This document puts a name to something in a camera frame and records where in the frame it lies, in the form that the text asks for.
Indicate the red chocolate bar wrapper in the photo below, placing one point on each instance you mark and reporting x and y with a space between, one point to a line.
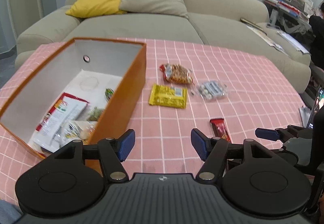
220 129

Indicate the green sausage snack stick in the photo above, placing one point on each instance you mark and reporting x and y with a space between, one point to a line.
108 93

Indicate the white snack pouch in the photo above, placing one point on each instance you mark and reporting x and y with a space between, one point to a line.
48 131

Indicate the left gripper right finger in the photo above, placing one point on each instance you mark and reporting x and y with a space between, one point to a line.
212 151

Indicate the cluttered white shelf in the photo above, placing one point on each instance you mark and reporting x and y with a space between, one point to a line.
292 15

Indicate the red noodle snack bag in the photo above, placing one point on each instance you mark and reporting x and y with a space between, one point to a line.
176 74

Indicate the beige sofa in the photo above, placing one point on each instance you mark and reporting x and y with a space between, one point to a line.
209 22

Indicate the papers on sofa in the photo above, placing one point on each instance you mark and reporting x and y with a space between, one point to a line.
275 37

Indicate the orange cardboard box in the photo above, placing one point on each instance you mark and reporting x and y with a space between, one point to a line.
83 67

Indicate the clear box of white balls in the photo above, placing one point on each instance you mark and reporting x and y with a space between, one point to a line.
210 90

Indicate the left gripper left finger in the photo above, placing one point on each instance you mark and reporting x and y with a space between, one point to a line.
113 152

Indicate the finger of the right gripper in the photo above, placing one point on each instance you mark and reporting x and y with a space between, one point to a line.
267 134

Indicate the yellow snack packet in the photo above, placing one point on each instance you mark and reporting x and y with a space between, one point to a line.
173 97

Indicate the red snack bag in box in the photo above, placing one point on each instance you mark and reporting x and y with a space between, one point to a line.
61 104

